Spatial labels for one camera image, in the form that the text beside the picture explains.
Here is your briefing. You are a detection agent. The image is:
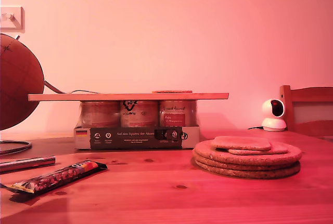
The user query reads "shiny metal tube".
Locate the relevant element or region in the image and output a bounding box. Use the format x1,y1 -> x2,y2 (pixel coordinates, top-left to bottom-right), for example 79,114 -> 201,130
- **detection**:
0,155 -> 56,175

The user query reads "white wall socket plate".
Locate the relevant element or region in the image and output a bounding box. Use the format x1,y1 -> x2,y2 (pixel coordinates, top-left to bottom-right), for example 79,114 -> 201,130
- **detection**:
0,6 -> 26,34

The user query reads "small round cork coaster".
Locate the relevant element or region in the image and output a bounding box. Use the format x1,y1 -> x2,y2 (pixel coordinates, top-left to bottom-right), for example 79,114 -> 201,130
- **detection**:
227,143 -> 289,156

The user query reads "large round cork trivet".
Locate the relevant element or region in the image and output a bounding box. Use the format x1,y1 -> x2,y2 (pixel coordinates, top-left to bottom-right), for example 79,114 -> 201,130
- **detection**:
192,153 -> 302,172
195,160 -> 301,180
191,140 -> 303,166

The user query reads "wrapped nut snack bar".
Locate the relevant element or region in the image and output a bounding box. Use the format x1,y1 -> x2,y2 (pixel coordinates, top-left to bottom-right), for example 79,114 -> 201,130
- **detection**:
0,160 -> 108,196

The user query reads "wooden chair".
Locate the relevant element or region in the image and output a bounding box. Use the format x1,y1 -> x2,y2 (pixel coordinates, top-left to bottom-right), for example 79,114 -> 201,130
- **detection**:
279,85 -> 333,141

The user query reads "glass jar with black logo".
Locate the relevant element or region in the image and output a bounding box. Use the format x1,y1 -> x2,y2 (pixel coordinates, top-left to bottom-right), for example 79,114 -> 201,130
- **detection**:
120,100 -> 160,128

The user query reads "flat wooden board shelf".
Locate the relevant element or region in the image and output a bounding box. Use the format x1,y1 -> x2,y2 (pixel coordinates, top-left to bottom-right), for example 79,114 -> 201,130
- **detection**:
27,93 -> 230,102

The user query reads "thin grey cable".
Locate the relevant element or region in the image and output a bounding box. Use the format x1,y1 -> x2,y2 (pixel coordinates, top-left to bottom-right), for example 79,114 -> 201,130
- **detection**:
43,80 -> 101,95

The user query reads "glass jar with pale label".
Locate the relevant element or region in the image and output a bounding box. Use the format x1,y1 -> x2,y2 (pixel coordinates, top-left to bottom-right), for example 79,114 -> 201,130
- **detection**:
80,101 -> 121,128

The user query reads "cork globe on metal stand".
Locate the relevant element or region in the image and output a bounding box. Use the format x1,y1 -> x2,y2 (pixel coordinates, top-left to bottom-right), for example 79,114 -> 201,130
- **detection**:
0,33 -> 45,156

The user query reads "glass jar with red label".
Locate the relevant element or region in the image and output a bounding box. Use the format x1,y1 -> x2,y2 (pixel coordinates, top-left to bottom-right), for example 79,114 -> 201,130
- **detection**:
159,100 -> 198,127

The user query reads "square cork coaster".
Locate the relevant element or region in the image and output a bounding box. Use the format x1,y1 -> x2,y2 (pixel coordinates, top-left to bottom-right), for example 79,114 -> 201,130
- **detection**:
210,136 -> 272,152
151,89 -> 193,94

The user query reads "white security camera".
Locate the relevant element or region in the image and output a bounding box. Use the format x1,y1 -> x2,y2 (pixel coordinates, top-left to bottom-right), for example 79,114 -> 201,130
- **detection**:
261,98 -> 287,132

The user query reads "printed cardboard jar tray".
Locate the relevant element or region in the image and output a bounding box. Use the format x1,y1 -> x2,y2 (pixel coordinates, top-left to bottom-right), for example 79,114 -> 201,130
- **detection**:
73,125 -> 201,150

